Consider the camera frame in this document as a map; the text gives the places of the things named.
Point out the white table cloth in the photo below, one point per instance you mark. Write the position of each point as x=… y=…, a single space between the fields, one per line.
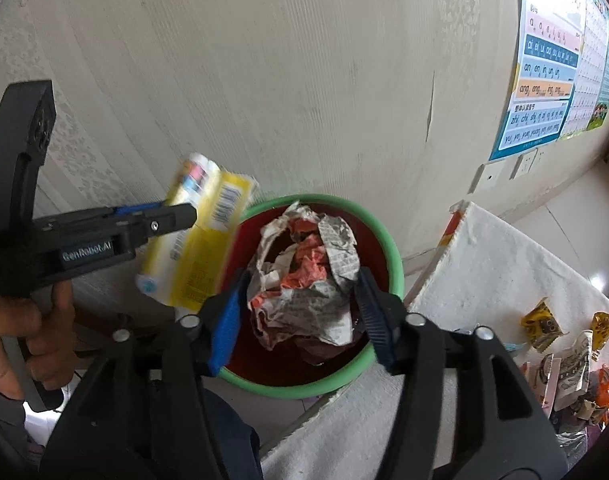
x=484 y=270

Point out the white wall plate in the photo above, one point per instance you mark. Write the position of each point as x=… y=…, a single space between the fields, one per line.
x=489 y=177

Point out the person's dark blue trousers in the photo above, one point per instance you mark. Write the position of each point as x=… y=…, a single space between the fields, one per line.
x=229 y=435

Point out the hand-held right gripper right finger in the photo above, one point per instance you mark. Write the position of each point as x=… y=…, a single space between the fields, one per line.
x=377 y=317

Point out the person's left hand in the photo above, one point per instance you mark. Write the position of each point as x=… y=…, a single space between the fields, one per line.
x=54 y=340

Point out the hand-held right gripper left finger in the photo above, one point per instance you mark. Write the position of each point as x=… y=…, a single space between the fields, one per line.
x=225 y=320

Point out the small orange-yellow wrapper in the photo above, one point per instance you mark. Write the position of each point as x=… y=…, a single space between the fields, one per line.
x=602 y=330

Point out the yellow snack packet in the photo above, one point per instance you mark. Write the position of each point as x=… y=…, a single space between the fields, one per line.
x=199 y=260

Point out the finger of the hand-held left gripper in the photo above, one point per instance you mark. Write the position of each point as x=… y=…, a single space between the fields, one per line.
x=159 y=224
x=142 y=207

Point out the blue letter wall poster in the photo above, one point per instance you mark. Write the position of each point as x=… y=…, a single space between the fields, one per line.
x=539 y=75

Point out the white wall socket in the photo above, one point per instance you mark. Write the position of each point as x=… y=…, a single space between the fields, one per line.
x=531 y=160
x=517 y=167

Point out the orange snack wrapper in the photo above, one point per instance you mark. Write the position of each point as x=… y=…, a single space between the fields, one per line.
x=606 y=385

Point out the red bin with green rim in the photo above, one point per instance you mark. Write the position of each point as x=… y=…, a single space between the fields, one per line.
x=294 y=381

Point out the yellow snack wrapper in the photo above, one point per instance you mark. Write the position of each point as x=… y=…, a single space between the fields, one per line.
x=539 y=325

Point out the white printed wrapper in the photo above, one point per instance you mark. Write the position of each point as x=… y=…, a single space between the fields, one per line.
x=574 y=370

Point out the newspaper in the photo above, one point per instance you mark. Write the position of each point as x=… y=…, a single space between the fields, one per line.
x=304 y=305

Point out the pink and white wrapper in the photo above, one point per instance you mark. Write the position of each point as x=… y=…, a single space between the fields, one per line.
x=541 y=380

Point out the white chart wall poster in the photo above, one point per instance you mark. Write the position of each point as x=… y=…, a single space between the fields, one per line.
x=589 y=70

